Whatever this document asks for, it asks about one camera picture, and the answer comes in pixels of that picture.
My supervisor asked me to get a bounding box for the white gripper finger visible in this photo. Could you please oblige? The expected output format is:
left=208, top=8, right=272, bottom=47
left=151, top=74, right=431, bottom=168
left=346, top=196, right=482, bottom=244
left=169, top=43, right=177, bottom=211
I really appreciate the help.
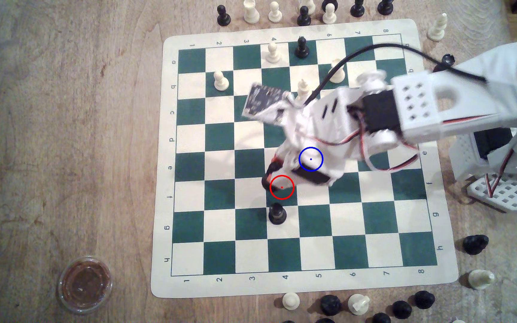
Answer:
left=265, top=170, right=304, bottom=189
left=272, top=146, right=293, bottom=165

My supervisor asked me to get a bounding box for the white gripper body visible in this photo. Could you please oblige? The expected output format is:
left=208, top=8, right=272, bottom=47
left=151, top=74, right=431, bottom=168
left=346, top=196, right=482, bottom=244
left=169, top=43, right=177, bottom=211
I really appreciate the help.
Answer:
left=281, top=86, right=368, bottom=187

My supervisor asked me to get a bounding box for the tall black chess piece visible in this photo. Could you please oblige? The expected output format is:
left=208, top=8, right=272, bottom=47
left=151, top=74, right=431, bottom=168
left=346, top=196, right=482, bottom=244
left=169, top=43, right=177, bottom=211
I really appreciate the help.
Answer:
left=265, top=162, right=282, bottom=185

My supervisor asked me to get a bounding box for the black chess rook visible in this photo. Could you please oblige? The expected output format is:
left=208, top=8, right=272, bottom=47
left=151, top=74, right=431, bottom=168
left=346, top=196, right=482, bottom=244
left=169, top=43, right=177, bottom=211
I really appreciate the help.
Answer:
left=268, top=202, right=287, bottom=225

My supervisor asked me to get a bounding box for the white chess king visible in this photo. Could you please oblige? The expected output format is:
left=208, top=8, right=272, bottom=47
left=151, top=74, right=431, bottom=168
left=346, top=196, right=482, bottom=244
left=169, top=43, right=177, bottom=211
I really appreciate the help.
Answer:
left=295, top=79, right=312, bottom=105

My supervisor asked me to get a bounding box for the white chess rook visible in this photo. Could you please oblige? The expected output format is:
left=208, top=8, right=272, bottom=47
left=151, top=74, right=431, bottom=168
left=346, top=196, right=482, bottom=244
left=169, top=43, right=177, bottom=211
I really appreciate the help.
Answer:
left=243, top=0, right=260, bottom=24
left=329, top=58, right=346, bottom=84

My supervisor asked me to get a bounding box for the green white chess mat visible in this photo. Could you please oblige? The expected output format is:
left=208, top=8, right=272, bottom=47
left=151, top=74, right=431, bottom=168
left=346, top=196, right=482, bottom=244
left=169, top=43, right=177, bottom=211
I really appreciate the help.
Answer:
left=151, top=19, right=459, bottom=298

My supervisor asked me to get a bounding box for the black chess bishop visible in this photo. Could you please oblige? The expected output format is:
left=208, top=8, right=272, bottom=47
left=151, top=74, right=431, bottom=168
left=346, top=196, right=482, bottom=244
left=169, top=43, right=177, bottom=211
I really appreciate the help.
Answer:
left=433, top=54, right=456, bottom=73

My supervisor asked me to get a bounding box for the white chess knight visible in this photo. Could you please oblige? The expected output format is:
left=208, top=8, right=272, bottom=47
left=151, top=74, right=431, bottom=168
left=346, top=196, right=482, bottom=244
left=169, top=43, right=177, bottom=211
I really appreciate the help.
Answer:
left=348, top=294, right=370, bottom=316

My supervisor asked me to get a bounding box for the white chess bishop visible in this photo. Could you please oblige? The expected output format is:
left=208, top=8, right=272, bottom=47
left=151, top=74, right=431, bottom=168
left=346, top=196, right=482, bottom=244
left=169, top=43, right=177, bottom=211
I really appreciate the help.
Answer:
left=427, top=13, right=448, bottom=42

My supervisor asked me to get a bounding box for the black chess knight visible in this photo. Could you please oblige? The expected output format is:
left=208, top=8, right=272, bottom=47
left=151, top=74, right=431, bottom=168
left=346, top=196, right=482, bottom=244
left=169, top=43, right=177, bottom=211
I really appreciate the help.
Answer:
left=462, top=234, right=490, bottom=256

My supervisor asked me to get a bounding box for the clear cup brown sauce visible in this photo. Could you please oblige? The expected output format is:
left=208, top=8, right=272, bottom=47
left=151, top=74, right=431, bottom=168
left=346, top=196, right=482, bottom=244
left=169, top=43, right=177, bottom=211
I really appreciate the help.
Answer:
left=57, top=256, right=114, bottom=314

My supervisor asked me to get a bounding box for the gripper camera circuit board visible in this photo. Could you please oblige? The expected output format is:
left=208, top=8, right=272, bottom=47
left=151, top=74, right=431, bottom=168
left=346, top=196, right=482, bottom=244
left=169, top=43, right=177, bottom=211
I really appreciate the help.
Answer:
left=242, top=83, right=296, bottom=124

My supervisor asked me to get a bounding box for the red white black servo wire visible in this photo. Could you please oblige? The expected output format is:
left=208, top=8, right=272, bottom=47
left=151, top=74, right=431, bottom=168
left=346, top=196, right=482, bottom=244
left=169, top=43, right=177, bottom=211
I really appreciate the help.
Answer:
left=358, top=128, right=422, bottom=175

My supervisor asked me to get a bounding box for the black camera cable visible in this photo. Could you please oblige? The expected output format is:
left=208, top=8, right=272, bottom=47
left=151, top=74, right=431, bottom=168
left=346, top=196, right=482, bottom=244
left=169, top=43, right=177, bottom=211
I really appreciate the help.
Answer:
left=305, top=44, right=488, bottom=106

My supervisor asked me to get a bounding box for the white perforated base plate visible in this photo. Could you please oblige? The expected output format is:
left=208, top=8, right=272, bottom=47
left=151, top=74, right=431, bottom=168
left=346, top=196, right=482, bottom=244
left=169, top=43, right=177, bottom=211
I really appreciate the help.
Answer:
left=467, top=173, right=517, bottom=213

